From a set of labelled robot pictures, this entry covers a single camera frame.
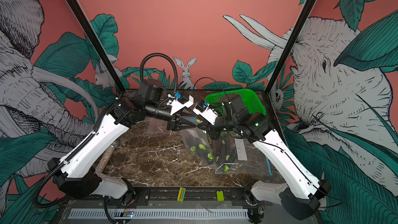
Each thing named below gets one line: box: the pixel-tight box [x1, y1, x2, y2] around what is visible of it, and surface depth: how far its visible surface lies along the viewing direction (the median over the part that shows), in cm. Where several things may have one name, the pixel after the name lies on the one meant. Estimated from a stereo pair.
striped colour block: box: [177, 187, 187, 202], surface depth 74 cm
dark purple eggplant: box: [212, 131, 237, 169], surface depth 88 cm
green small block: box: [216, 190, 225, 202], surface depth 76 cm
